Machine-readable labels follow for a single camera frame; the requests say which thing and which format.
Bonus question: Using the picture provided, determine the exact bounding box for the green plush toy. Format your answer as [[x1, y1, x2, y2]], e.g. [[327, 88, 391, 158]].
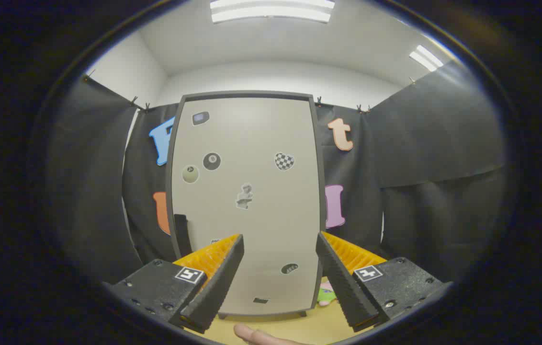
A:
[[317, 280, 339, 306]]

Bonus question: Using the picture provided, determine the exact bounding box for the white shoe cabinet door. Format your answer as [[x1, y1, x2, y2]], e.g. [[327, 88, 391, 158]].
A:
[[171, 97, 322, 316]]

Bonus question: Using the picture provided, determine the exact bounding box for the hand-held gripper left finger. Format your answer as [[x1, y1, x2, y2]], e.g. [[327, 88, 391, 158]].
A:
[[101, 233, 245, 334]]

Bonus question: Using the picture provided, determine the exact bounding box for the black backdrop cloth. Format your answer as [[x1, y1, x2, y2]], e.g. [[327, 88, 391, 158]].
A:
[[48, 62, 508, 288]]

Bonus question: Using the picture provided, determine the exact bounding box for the grey shoe cabinet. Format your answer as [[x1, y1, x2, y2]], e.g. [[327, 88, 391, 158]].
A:
[[166, 91, 327, 321]]

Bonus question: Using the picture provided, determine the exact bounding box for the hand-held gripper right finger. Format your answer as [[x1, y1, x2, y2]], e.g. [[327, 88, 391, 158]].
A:
[[316, 231, 453, 333]]

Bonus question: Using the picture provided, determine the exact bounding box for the small ceiling light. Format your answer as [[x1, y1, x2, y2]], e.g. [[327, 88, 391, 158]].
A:
[[409, 45, 444, 72]]

